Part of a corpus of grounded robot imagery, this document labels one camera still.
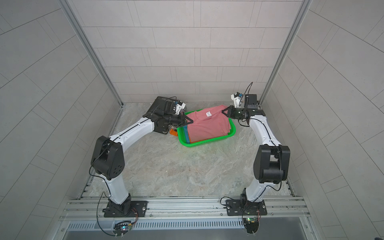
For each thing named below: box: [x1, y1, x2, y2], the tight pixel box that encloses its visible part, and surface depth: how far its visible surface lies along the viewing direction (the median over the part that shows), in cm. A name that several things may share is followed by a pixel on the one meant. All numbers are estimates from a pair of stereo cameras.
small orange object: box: [169, 128, 178, 137], surface depth 100 cm
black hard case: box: [142, 96, 185, 135], surface depth 74 cm
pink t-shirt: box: [186, 105, 231, 143], surface depth 85 cm
